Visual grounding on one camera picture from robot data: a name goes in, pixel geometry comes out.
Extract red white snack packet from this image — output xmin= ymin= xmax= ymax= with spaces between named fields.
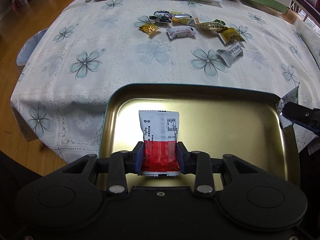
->
xmin=139 ymin=111 xmax=180 ymax=177

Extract green white snack packet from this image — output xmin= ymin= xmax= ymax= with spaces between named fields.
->
xmin=276 ymin=85 xmax=299 ymax=129

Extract small gold candy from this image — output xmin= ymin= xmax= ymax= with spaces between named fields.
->
xmin=138 ymin=22 xmax=159 ymax=35

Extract yellow green snack packet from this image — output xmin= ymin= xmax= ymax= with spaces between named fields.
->
xmin=218 ymin=28 xmax=245 ymax=44

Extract black white blueberry packet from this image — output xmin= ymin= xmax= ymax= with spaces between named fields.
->
xmin=149 ymin=10 xmax=172 ymax=23

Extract white hawthorn snack packet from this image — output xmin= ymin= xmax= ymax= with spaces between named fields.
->
xmin=166 ymin=26 xmax=196 ymax=39

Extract grey white snack packet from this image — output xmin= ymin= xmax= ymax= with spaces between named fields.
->
xmin=217 ymin=41 xmax=244 ymax=68

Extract yellow silver snack packet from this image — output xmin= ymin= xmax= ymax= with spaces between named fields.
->
xmin=171 ymin=11 xmax=199 ymax=27

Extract gold metal tin tray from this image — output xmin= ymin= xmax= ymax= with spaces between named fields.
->
xmin=99 ymin=84 xmax=300 ymax=185

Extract peanut pattern snack packet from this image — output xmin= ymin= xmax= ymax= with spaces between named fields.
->
xmin=196 ymin=20 xmax=227 ymax=32

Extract white floral tablecloth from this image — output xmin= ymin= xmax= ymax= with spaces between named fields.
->
xmin=10 ymin=0 xmax=319 ymax=162

